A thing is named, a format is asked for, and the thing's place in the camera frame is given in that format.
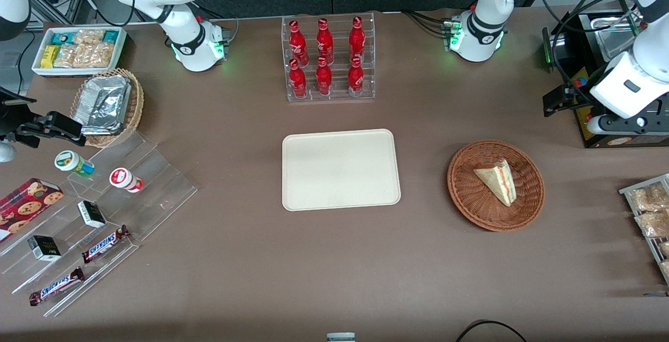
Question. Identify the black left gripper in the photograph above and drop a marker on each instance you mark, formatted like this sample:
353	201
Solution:
574	97

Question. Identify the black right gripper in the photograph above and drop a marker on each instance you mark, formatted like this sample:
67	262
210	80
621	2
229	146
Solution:
11	117

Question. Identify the triangular sandwich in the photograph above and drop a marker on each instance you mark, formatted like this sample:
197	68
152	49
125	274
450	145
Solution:
499	181

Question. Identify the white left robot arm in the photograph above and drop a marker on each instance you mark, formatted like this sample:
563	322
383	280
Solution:
483	31

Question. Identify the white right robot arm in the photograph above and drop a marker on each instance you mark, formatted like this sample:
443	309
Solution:
189	49

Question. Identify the light tan wicker basket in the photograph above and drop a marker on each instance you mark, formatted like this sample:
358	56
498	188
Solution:
136	106

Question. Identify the round brown wicker basket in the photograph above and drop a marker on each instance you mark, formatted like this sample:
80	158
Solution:
465	195

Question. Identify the tray of packaged crackers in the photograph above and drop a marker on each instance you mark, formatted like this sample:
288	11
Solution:
650	248

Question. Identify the beige plastic tray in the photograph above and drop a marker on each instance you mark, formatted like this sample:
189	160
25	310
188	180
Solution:
339	169

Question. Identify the green lid yogurt cup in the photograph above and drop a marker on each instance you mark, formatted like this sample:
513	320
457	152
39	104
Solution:
70	161

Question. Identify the black box appliance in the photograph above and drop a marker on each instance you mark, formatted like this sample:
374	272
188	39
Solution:
590	133

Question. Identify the stacked aluminium foil trays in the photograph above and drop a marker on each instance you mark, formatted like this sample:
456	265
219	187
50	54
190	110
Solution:
102	104

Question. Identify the white rectangular snack bin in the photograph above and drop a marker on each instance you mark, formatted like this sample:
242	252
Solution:
39	70

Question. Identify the red lid yogurt cup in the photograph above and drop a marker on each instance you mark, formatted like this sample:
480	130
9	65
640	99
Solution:
123	179

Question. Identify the clear rice cracker bag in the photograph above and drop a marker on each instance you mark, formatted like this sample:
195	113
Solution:
89	36
65	57
94	55

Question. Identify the stainless steel pan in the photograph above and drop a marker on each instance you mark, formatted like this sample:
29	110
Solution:
614	38

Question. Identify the yellow snack packet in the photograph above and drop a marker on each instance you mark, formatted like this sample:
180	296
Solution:
49	57

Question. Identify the small black white box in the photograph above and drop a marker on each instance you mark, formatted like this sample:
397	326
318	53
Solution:
44	248
91	214

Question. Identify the red plaid cookie box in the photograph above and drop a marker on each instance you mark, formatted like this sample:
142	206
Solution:
26	207

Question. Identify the teal snack packet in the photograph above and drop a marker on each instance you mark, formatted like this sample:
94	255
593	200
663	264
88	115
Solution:
61	38
111	36

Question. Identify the clear acrylic stepped display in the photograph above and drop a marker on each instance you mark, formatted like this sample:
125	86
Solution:
157	195

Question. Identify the brown Snickers bar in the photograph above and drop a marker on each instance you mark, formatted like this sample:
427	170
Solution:
56	286
104	244

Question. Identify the clear nut snack bag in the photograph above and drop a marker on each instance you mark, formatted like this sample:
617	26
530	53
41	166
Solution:
653	224
664	249
665	270
650	197

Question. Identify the red cola bottle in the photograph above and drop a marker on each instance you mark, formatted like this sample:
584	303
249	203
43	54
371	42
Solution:
355	79
324	43
298	81
297	44
357	41
324	79

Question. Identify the clear acrylic bottle rack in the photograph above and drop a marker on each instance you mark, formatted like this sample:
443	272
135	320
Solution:
337	93

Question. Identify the small grey white object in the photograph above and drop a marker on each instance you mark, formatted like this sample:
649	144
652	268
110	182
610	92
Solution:
341	337

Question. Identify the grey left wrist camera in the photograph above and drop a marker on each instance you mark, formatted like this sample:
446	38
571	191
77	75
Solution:
622	123

